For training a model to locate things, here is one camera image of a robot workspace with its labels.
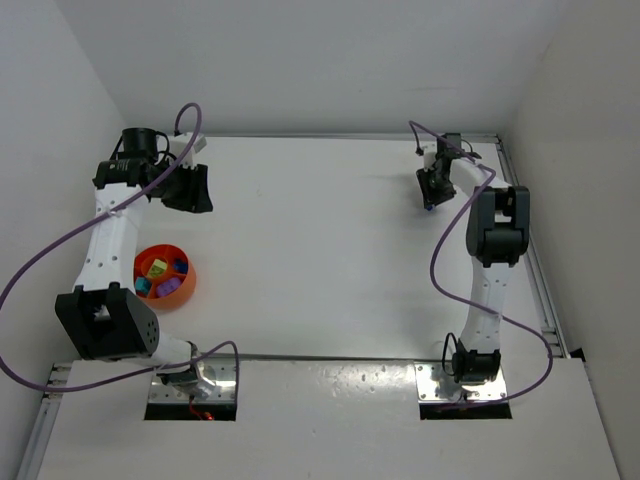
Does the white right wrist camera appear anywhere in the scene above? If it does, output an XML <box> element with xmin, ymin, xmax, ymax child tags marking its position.
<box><xmin>422</xmin><ymin>142</ymin><xmax>437</xmax><ymax>171</ymax></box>

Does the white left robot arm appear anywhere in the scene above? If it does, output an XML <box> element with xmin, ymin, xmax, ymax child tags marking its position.
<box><xmin>55</xmin><ymin>128</ymin><xmax>216</xmax><ymax>397</ymax></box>

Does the aluminium frame rail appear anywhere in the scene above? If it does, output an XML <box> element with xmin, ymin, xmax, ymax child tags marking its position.
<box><xmin>496</xmin><ymin>135</ymin><xmax>570</xmax><ymax>358</ymax></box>
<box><xmin>14</xmin><ymin>359</ymin><xmax>71</xmax><ymax>480</ymax></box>

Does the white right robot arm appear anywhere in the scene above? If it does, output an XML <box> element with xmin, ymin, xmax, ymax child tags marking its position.
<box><xmin>416</xmin><ymin>133</ymin><xmax>530</xmax><ymax>384</ymax></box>

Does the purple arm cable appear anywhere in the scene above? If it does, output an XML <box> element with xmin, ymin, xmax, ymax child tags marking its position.
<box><xmin>0</xmin><ymin>103</ymin><xmax>240</xmax><ymax>394</ymax></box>
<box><xmin>408</xmin><ymin>120</ymin><xmax>554</xmax><ymax>407</ymax></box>

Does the metal base plate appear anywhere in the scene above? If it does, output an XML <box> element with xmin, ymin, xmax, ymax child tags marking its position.
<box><xmin>414</xmin><ymin>362</ymin><xmax>507</xmax><ymax>405</ymax></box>
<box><xmin>148</xmin><ymin>357</ymin><xmax>237</xmax><ymax>406</ymax></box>

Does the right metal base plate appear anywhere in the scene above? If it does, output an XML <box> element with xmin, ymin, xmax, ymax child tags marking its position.
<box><xmin>414</xmin><ymin>362</ymin><xmax>507</xmax><ymax>405</ymax></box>

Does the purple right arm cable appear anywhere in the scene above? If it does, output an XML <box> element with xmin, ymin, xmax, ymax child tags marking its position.
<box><xmin>408</xmin><ymin>120</ymin><xmax>554</xmax><ymax>407</ymax></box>

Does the aluminium frame rail right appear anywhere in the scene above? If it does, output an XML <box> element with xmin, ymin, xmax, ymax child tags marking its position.
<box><xmin>496</xmin><ymin>135</ymin><xmax>570</xmax><ymax>358</ymax></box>

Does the aluminium frame rail left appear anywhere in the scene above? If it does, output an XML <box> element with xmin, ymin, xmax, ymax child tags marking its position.
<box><xmin>14</xmin><ymin>359</ymin><xmax>71</xmax><ymax>480</ymax></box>

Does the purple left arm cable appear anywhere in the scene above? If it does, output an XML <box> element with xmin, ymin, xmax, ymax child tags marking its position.
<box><xmin>0</xmin><ymin>103</ymin><xmax>240</xmax><ymax>394</ymax></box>

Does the green lego brick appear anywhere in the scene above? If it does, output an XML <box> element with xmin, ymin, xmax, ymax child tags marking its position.
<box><xmin>146</xmin><ymin>258</ymin><xmax>168</xmax><ymax>279</ymax></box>

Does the orange divided round container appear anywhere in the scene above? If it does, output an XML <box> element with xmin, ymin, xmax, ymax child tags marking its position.
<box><xmin>133</xmin><ymin>244</ymin><xmax>197</xmax><ymax>311</ymax></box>

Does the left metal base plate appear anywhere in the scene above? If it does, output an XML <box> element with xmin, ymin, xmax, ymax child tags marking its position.
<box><xmin>148</xmin><ymin>357</ymin><xmax>237</xmax><ymax>406</ymax></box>

